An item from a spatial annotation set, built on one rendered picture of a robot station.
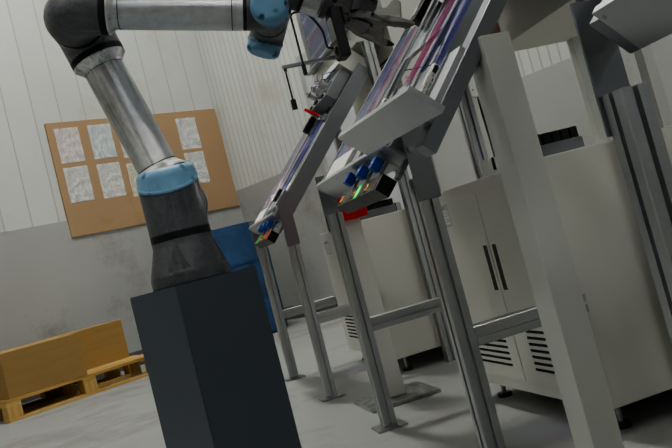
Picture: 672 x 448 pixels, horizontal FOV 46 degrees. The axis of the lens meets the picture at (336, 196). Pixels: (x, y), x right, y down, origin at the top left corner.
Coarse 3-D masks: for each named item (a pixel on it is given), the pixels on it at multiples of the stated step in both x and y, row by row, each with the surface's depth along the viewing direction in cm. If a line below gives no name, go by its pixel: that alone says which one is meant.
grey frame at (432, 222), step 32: (576, 0) 179; (480, 128) 247; (480, 160) 246; (352, 256) 232; (448, 256) 160; (352, 288) 231; (448, 288) 159; (448, 320) 161; (384, 384) 230; (480, 384) 159; (384, 416) 228; (480, 416) 158
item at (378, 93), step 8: (408, 32) 232; (400, 40) 239; (408, 40) 223; (400, 48) 230; (392, 56) 236; (400, 56) 221; (392, 64) 227; (384, 72) 234; (392, 72) 219; (384, 80) 225; (376, 88) 231; (384, 88) 216; (376, 96) 222; (368, 104) 229; (376, 104) 214; (368, 112) 220; (344, 144) 230; (344, 152) 221; (352, 152) 210; (336, 160) 228; (344, 160) 213; (336, 168) 219; (328, 176) 225
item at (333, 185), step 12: (360, 156) 185; (372, 156) 177; (384, 156) 173; (396, 156) 169; (348, 168) 196; (396, 168) 177; (324, 180) 220; (336, 180) 212; (360, 180) 200; (336, 192) 224
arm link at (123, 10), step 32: (64, 0) 153; (96, 0) 152; (128, 0) 153; (160, 0) 154; (192, 0) 155; (224, 0) 155; (256, 0) 154; (64, 32) 155; (96, 32) 155; (256, 32) 164
